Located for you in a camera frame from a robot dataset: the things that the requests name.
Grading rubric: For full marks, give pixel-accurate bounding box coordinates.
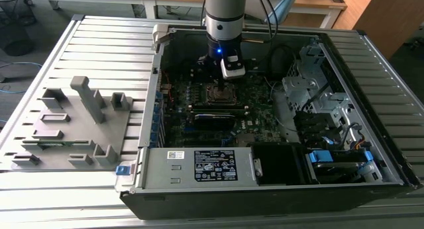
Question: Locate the square CPU chip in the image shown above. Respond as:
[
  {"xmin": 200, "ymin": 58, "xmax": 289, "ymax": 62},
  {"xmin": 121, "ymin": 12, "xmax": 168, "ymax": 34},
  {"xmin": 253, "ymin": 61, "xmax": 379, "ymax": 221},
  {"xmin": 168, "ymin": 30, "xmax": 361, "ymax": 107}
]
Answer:
[{"xmin": 212, "ymin": 86, "xmax": 235, "ymax": 102}]

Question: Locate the metal socket cover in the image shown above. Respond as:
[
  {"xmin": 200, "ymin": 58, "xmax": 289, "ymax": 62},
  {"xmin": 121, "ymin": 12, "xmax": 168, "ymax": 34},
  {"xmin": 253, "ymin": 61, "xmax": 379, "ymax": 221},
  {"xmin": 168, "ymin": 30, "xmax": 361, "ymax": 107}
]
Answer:
[{"xmin": 205, "ymin": 83, "xmax": 240, "ymax": 106}]

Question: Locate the CPU socket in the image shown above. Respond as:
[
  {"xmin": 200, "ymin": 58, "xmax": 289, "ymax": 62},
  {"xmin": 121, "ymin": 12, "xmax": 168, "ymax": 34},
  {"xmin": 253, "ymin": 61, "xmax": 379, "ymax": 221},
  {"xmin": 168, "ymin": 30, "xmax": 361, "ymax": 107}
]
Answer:
[{"xmin": 204, "ymin": 82, "xmax": 243, "ymax": 107}]

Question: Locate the silver disk bay cage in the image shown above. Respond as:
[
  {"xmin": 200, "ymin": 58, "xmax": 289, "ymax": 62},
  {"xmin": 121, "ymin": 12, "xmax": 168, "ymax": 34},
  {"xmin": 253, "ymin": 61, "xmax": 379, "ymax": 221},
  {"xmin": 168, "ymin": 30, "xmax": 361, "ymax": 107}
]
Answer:
[{"xmin": 281, "ymin": 44, "xmax": 357, "ymax": 127}]

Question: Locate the black graphics card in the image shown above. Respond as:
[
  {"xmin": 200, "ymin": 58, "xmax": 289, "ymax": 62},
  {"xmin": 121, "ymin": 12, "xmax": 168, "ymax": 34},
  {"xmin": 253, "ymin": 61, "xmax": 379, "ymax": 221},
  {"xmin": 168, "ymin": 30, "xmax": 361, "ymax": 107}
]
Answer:
[{"xmin": 193, "ymin": 113, "xmax": 236, "ymax": 131}]

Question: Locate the green motherboard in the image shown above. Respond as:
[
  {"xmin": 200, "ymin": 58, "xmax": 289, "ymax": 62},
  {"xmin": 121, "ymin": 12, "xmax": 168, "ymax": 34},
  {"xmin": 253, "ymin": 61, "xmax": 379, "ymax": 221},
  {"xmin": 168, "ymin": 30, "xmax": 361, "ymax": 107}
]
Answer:
[{"xmin": 159, "ymin": 70, "xmax": 292, "ymax": 149}]

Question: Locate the brown chipset heatsink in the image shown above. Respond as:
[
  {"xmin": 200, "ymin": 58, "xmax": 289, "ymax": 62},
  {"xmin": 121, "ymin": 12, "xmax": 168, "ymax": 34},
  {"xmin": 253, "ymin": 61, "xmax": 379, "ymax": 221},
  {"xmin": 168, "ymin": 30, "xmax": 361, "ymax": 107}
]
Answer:
[{"xmin": 236, "ymin": 133, "xmax": 256, "ymax": 147}]

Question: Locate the grey parts rack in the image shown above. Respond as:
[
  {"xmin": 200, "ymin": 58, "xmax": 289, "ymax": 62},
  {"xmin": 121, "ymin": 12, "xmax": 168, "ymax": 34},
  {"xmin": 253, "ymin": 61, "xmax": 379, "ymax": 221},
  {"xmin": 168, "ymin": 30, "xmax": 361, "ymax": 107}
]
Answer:
[{"xmin": 9, "ymin": 76, "xmax": 135, "ymax": 170}]

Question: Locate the silver power supply unit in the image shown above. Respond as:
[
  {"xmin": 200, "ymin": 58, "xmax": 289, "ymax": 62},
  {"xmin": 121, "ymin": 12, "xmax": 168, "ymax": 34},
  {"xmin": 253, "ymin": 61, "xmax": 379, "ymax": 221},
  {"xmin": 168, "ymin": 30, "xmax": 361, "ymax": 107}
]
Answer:
[{"xmin": 141, "ymin": 147, "xmax": 259, "ymax": 190}]

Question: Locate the wooden cabinet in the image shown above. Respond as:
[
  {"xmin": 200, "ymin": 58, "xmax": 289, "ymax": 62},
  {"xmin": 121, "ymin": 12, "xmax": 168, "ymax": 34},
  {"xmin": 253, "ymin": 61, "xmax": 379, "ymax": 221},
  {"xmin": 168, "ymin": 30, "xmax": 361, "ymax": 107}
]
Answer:
[{"xmin": 332, "ymin": 0, "xmax": 424, "ymax": 60}]

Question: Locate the blue disk carrier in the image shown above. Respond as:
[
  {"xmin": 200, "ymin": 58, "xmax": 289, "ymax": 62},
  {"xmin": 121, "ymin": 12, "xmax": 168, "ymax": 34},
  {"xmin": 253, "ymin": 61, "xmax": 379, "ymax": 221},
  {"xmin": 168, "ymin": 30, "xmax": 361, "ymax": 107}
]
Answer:
[{"xmin": 307, "ymin": 150, "xmax": 333, "ymax": 164}]

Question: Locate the black waste bin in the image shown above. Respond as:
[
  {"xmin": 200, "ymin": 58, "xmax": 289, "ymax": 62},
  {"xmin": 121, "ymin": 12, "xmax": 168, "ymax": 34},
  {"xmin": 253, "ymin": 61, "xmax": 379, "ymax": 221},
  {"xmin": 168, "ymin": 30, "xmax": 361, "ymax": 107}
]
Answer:
[{"xmin": 0, "ymin": 25, "xmax": 36, "ymax": 57}]

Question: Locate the black hard disk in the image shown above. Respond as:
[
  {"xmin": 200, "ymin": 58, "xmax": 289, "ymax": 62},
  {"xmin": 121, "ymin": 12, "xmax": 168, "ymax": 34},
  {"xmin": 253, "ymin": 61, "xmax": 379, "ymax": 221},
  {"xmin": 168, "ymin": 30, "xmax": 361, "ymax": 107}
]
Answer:
[{"xmin": 313, "ymin": 162, "xmax": 361, "ymax": 184}]

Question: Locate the green RAM stick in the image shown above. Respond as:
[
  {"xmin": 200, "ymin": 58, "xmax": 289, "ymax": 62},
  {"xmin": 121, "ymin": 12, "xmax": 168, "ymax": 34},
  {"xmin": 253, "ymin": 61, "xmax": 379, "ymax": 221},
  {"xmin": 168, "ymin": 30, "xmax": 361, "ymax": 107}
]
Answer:
[{"xmin": 23, "ymin": 139, "xmax": 91, "ymax": 148}]

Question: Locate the black open PC case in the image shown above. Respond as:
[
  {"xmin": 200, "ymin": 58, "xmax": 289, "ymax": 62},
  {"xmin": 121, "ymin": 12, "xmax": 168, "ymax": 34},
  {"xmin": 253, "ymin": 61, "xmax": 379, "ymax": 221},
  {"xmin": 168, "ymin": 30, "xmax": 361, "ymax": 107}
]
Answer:
[{"xmin": 119, "ymin": 24, "xmax": 424, "ymax": 221}]

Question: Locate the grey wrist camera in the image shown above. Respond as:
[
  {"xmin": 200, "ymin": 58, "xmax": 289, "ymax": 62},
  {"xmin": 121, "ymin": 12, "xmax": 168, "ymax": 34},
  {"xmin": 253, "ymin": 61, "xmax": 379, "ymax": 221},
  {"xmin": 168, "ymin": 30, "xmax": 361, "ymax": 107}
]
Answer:
[{"xmin": 220, "ymin": 54, "xmax": 248, "ymax": 80}]

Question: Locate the grey case handle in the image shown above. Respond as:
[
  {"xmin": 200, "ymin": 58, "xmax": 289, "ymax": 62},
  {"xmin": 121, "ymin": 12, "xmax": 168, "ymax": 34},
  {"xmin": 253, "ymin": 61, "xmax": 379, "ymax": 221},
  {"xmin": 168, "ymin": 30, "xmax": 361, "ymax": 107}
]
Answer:
[{"xmin": 151, "ymin": 24, "xmax": 169, "ymax": 51}]

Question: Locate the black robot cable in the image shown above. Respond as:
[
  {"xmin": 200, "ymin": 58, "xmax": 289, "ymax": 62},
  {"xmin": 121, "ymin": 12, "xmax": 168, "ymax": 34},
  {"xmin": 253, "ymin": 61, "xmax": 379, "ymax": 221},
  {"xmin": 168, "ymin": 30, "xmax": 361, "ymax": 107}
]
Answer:
[{"xmin": 240, "ymin": 0, "xmax": 279, "ymax": 45}]

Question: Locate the thin red wire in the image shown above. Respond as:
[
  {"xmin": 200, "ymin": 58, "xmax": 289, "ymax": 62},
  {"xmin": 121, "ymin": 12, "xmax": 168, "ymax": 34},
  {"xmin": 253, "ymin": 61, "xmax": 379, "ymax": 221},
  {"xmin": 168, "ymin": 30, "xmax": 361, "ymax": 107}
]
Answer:
[{"xmin": 164, "ymin": 83, "xmax": 176, "ymax": 101}]

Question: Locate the thin grey wire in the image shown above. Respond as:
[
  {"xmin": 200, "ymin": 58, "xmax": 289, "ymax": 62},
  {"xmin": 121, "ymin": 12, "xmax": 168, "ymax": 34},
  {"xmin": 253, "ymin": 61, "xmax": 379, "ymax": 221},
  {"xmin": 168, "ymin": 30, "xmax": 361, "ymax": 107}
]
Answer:
[{"xmin": 268, "ymin": 81, "xmax": 299, "ymax": 133}]

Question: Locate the black plastic bracket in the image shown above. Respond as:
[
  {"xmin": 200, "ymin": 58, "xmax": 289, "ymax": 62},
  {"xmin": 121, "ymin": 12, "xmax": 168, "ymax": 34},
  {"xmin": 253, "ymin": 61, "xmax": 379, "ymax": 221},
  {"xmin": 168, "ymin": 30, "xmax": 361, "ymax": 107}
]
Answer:
[{"xmin": 293, "ymin": 111, "xmax": 340, "ymax": 142}]

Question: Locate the blue floor cable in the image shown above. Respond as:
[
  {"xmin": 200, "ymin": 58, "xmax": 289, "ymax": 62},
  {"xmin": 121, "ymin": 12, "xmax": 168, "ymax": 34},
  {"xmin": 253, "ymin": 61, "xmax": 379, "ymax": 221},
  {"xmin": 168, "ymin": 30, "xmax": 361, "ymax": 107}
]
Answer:
[{"xmin": 0, "ymin": 61, "xmax": 44, "ymax": 94}]

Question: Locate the coloured wire bundle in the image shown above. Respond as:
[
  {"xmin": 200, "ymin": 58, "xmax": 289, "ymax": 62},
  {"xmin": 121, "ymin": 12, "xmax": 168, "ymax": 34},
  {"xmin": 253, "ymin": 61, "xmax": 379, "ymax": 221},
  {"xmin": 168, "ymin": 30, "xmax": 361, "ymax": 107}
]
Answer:
[{"xmin": 351, "ymin": 138, "xmax": 369, "ymax": 152}]

